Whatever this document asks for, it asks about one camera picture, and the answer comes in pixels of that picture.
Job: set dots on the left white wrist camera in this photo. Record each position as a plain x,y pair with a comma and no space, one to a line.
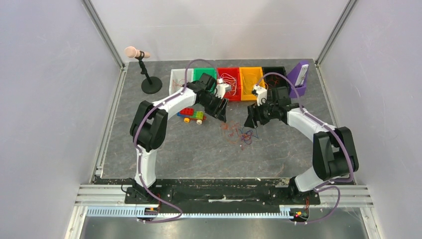
222,88

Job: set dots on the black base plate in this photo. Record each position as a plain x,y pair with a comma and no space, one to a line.
218,196

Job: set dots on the white bin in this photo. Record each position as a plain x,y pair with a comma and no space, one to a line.
177,79

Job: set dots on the black bin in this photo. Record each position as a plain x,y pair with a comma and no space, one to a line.
274,81

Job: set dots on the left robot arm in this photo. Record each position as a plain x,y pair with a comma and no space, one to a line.
149,127

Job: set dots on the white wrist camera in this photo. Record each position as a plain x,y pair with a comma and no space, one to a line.
222,88
260,93

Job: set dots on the white slotted cable duct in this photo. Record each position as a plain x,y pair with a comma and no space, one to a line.
151,213

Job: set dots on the red bin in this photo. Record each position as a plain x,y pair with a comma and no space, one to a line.
231,76

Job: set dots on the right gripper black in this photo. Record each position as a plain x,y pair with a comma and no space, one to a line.
260,112

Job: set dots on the toy brick car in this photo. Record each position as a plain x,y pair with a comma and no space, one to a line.
189,114

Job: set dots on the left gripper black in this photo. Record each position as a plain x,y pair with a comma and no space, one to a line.
219,113

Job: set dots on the pink microphone on stand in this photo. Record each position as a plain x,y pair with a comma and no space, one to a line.
150,85

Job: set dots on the purple metronome holder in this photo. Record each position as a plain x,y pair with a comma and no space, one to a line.
298,76

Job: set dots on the yellow bin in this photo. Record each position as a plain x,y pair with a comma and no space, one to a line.
249,77

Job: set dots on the green bin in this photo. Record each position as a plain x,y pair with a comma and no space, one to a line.
198,73

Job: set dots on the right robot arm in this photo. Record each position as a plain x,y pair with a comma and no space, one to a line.
334,156

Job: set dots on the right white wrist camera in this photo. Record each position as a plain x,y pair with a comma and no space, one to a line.
260,93

